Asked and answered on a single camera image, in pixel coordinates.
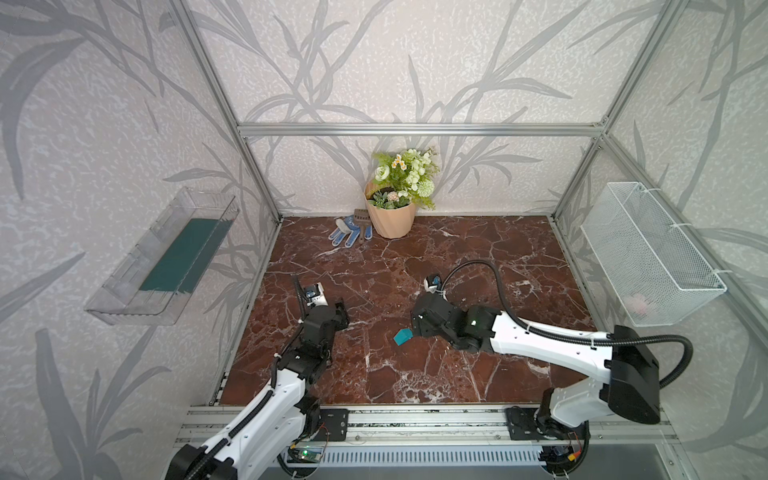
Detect teal wedge block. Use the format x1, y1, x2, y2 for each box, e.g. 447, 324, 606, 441
393, 328, 414, 346

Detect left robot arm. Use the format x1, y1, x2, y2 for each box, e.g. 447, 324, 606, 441
165, 300, 349, 479

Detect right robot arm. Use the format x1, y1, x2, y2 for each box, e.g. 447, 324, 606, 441
411, 293, 660, 436

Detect left green circuit board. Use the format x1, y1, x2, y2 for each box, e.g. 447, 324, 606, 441
286, 446, 325, 468

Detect blue dotted work glove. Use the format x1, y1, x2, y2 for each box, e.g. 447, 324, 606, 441
329, 215, 373, 248

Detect beige flower pot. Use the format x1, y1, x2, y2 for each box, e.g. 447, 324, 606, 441
364, 181, 418, 239

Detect green artificial plant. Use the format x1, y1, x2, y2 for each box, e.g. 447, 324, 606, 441
366, 148, 439, 210

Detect pink object in basket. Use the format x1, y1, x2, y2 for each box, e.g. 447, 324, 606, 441
623, 293, 651, 318

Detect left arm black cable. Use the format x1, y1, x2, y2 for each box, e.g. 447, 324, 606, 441
179, 273, 310, 480

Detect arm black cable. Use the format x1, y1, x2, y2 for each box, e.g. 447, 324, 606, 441
179, 273, 310, 480
439, 259, 695, 475

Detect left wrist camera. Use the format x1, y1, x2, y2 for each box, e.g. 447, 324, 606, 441
303, 283, 328, 308

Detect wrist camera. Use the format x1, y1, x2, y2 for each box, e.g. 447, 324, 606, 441
303, 283, 328, 308
424, 274, 443, 293

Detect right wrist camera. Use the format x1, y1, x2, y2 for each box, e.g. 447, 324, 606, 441
424, 274, 443, 293

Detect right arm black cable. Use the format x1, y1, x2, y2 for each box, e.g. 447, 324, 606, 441
439, 259, 695, 475

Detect right base connector wires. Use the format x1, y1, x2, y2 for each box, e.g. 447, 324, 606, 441
538, 428, 586, 476

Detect clear plastic wall shelf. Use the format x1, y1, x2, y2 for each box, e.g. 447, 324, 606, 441
85, 187, 240, 326

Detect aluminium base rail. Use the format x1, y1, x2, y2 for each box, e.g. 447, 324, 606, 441
158, 403, 679, 475

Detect white wire basket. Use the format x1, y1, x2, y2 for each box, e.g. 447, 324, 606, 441
581, 182, 728, 327

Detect aluminium cage frame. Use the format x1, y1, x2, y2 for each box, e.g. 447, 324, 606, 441
167, 0, 768, 361

